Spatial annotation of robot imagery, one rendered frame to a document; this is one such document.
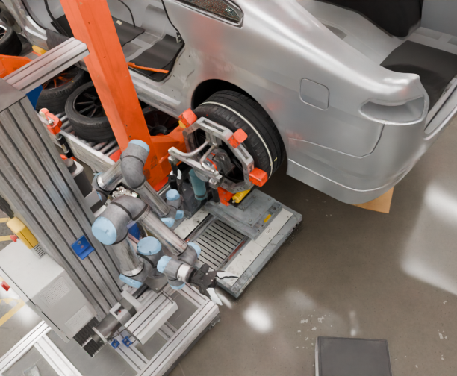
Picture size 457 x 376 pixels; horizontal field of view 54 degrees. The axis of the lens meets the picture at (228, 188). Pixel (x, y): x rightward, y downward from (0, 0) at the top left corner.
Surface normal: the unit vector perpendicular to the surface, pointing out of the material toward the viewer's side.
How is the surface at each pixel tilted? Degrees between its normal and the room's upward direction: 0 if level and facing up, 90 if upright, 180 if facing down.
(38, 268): 0
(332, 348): 0
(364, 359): 0
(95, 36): 90
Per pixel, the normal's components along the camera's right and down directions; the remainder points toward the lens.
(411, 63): -0.10, -0.64
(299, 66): -0.64, 0.52
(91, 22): 0.77, 0.43
